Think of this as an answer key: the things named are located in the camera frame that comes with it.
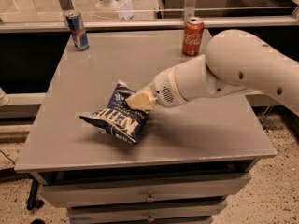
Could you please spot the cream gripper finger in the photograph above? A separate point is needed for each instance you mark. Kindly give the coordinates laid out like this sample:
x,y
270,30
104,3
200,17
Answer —
x,y
144,100

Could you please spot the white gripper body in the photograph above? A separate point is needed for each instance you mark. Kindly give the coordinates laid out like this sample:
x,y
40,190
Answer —
x,y
162,86

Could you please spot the blue kettle chip bag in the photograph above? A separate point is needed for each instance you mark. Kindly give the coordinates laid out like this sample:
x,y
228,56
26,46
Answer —
x,y
117,118

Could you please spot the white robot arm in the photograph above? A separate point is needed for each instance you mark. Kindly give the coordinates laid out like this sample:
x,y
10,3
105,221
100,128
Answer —
x,y
233,61

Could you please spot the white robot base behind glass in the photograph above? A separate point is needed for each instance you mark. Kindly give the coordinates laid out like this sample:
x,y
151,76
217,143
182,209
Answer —
x,y
114,2

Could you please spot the red coca-cola can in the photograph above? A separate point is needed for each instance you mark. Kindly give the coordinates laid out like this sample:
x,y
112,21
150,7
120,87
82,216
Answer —
x,y
192,38

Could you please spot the blue redbull can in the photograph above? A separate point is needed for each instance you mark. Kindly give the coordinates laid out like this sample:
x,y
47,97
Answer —
x,y
77,29

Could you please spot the grey drawer cabinet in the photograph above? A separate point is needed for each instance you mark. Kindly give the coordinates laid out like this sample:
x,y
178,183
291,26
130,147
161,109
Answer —
x,y
170,166

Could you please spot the upper drawer metal knob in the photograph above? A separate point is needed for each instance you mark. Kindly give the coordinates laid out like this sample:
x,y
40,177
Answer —
x,y
149,198

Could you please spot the drawer metal knob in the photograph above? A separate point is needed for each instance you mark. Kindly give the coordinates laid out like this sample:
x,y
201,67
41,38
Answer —
x,y
150,218
149,198

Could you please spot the lower drawer metal knob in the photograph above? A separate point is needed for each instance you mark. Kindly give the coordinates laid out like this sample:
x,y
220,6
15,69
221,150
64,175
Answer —
x,y
150,218

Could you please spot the white object at left edge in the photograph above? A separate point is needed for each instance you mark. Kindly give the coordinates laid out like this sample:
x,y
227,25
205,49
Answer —
x,y
3,98

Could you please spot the black caster wheel leg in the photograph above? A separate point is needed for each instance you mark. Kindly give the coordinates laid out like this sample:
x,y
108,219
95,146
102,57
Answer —
x,y
33,202

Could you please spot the metal railing frame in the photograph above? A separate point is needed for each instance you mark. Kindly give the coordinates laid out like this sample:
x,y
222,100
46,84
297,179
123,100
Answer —
x,y
48,15

